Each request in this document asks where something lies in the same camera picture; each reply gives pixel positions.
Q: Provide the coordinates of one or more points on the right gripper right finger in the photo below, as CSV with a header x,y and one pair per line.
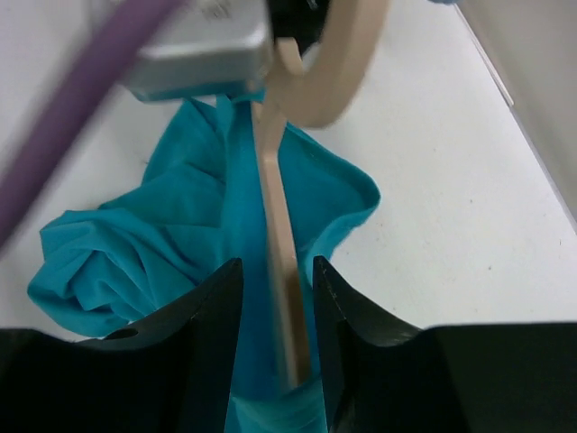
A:
x,y
381,374

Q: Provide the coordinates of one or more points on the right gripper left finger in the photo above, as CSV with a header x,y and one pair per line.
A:
x,y
168,372

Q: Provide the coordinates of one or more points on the teal t shirt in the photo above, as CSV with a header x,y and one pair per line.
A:
x,y
199,205

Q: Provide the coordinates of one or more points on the beige hanger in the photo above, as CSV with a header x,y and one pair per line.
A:
x,y
307,96

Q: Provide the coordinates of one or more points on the aluminium rail right edge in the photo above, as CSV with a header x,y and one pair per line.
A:
x,y
532,47

